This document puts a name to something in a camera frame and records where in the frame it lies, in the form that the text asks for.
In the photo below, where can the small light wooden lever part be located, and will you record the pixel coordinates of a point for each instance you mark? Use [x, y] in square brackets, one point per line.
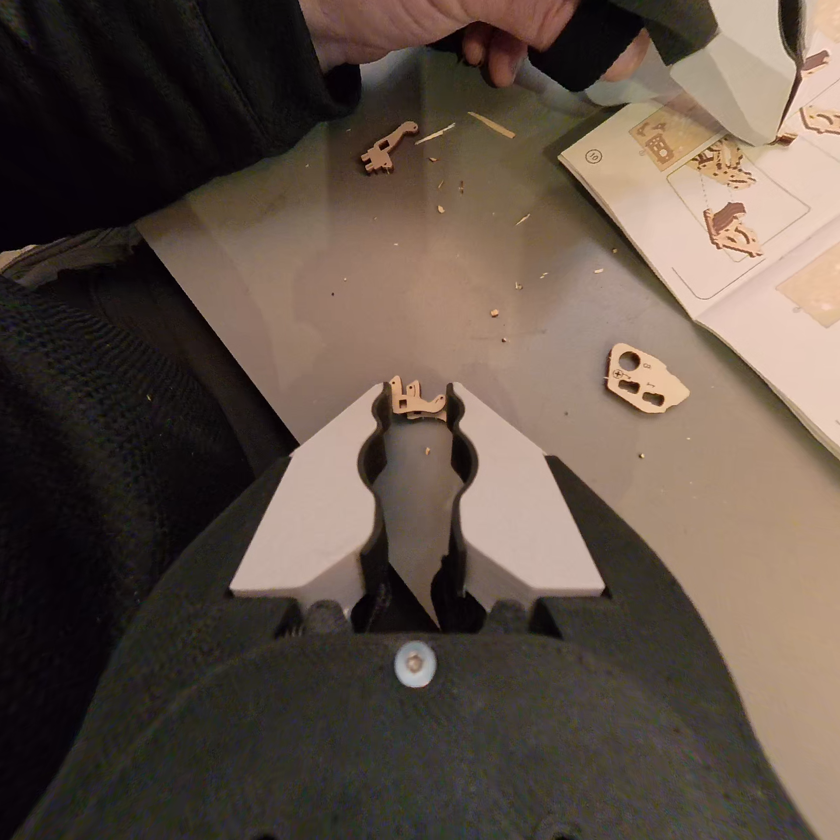
[410, 400]

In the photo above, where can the person's black knit clothing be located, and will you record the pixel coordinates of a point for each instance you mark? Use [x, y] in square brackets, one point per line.
[98, 499]

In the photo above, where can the dark wooden hooked part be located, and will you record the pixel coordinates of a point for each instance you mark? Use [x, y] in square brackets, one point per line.
[377, 154]

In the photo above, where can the person's left hand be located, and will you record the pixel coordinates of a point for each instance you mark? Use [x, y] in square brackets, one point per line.
[407, 26]

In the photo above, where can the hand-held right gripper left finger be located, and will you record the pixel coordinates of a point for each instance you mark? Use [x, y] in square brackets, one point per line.
[308, 518]

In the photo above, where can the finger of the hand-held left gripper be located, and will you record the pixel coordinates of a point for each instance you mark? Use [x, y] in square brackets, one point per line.
[735, 72]
[797, 26]

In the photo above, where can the grey fabric hem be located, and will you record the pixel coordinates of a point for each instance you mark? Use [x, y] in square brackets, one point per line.
[72, 256]

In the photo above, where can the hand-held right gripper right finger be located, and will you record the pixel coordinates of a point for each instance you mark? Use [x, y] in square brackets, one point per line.
[518, 518]

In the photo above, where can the scattered small wood chips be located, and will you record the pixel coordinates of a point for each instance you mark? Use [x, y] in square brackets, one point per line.
[493, 312]

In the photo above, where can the white instruction booklet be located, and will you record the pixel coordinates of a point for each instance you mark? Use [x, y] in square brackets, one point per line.
[741, 216]

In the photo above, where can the thin wooden splinter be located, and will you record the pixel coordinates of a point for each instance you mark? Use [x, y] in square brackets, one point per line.
[491, 124]
[434, 134]

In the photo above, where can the wooden plate with holes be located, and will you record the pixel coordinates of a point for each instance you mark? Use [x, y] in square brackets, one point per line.
[646, 387]

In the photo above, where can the person's left forearm black sleeve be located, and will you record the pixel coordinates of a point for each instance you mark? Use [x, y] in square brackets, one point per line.
[151, 105]

